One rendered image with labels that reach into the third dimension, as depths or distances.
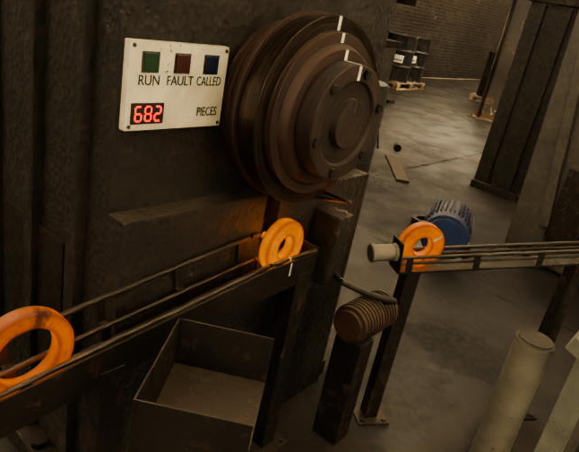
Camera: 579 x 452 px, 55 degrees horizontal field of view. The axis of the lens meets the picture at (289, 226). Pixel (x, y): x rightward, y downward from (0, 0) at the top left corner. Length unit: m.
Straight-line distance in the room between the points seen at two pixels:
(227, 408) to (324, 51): 0.80
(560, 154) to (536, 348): 2.22
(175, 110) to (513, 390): 1.37
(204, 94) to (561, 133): 3.00
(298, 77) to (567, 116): 2.87
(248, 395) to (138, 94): 0.65
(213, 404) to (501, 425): 1.16
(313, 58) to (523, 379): 1.22
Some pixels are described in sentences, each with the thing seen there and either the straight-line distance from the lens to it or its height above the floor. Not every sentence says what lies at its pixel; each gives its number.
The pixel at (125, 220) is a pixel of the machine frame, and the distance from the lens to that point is 1.25.
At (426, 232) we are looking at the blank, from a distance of 1.85.
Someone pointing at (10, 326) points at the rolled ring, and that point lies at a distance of 1.10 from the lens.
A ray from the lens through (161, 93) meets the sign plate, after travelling 1.23.
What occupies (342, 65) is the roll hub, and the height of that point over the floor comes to 1.25.
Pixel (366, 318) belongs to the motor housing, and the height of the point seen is 0.51.
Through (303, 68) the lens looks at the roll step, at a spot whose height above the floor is 1.23.
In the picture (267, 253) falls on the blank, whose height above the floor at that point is 0.74.
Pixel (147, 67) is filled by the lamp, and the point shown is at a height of 1.19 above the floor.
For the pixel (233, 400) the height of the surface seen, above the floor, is 0.60.
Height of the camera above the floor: 1.38
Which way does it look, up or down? 22 degrees down
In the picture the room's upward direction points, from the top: 11 degrees clockwise
